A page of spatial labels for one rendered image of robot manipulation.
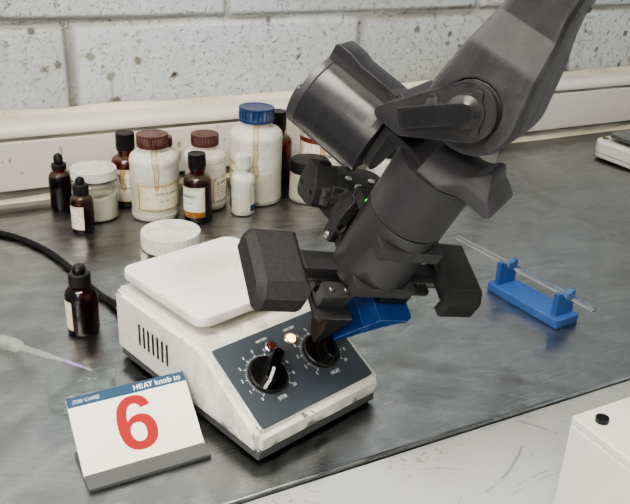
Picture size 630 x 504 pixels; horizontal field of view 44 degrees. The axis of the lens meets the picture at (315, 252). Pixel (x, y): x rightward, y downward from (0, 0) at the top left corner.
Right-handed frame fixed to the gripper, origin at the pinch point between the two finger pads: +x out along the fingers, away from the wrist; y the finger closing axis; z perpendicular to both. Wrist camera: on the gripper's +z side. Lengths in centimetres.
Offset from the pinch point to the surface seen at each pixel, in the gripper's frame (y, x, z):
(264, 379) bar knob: 6.1, 2.7, -4.3
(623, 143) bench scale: -74, 15, 47
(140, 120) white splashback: 5, 26, 50
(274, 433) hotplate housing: 5.4, 4.4, -7.8
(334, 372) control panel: -0.7, 4.0, -3.0
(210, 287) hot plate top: 8.1, 4.7, 5.5
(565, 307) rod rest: -28.8, 3.7, 4.1
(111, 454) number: 16.3, 9.0, -6.7
